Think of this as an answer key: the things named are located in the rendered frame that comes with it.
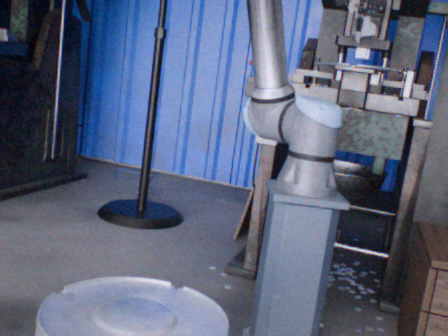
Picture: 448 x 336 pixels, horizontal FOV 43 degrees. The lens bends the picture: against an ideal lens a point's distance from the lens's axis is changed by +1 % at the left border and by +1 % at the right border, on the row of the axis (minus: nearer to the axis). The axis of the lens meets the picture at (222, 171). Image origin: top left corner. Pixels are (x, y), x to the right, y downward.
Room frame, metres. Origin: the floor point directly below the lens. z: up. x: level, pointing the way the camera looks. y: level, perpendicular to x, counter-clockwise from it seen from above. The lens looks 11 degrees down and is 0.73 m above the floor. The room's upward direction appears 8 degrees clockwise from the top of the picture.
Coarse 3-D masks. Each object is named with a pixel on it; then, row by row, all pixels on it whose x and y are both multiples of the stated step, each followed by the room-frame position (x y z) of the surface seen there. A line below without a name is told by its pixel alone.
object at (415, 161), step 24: (432, 72) 2.45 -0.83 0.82; (408, 144) 1.94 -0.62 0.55; (408, 168) 1.79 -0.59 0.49; (408, 192) 1.78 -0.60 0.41; (408, 216) 1.78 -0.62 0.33; (384, 240) 2.41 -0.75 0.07; (408, 240) 1.78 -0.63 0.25; (384, 264) 2.12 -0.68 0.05; (408, 264) 2.23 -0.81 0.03; (384, 288) 1.79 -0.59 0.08; (384, 312) 1.76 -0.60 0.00
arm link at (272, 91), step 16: (256, 0) 1.38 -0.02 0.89; (272, 0) 1.38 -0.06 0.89; (256, 16) 1.39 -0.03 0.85; (272, 16) 1.38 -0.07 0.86; (256, 32) 1.40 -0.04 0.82; (272, 32) 1.39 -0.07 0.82; (256, 48) 1.41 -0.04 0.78; (272, 48) 1.40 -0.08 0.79; (256, 64) 1.43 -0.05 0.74; (272, 64) 1.41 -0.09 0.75; (256, 80) 1.44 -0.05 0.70; (272, 80) 1.42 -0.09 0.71; (256, 96) 1.43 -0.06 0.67; (272, 96) 1.41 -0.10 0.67; (288, 96) 1.43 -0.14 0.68; (256, 112) 1.45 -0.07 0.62; (272, 112) 1.42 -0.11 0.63; (256, 128) 1.46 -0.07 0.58; (272, 128) 1.42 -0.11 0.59
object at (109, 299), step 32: (64, 288) 0.87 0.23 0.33; (96, 288) 0.90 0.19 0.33; (128, 288) 0.91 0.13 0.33; (160, 288) 0.93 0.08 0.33; (64, 320) 0.77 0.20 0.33; (96, 320) 0.78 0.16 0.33; (128, 320) 0.79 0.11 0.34; (160, 320) 0.80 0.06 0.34; (192, 320) 0.83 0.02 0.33; (224, 320) 0.84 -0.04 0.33
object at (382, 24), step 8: (352, 0) 2.06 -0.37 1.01; (392, 0) 2.04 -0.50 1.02; (352, 8) 2.06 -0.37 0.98; (352, 16) 2.07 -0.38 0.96; (352, 24) 2.04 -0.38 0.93; (376, 24) 2.00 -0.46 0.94; (384, 24) 2.04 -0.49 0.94; (344, 32) 2.07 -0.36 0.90; (352, 32) 2.03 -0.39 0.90; (376, 32) 2.01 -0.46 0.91; (384, 32) 2.04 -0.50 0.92
